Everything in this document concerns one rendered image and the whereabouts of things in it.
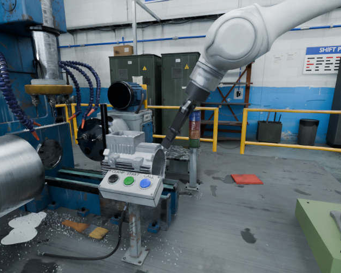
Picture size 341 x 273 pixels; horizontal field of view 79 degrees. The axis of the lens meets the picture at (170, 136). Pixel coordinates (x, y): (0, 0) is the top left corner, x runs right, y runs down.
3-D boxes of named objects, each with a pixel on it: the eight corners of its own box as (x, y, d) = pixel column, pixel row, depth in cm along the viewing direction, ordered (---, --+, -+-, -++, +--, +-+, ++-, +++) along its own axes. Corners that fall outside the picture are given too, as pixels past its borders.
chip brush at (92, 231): (58, 226, 79) (58, 224, 79) (69, 219, 84) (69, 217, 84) (101, 240, 72) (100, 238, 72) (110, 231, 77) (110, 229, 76)
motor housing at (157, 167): (103, 193, 80) (98, 146, 76) (127, 174, 98) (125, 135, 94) (149, 201, 74) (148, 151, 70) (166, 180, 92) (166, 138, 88)
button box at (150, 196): (102, 197, 61) (96, 186, 58) (113, 179, 66) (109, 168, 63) (156, 208, 56) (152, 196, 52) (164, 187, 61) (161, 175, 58)
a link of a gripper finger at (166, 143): (178, 132, 69) (177, 133, 68) (168, 149, 71) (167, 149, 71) (170, 128, 69) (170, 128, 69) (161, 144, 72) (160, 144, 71)
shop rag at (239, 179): (255, 175, 126) (255, 173, 126) (263, 184, 115) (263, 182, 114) (230, 175, 126) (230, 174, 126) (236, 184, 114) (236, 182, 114)
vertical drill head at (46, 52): (19, 120, 86) (-3, -12, 75) (54, 115, 103) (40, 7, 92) (52, 122, 81) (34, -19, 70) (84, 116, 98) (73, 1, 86)
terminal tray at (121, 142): (106, 153, 81) (105, 135, 79) (120, 145, 91) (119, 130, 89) (133, 156, 77) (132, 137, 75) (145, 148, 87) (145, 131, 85)
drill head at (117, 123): (67, 164, 112) (61, 118, 107) (110, 145, 150) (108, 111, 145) (106, 169, 105) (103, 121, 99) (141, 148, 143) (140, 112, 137)
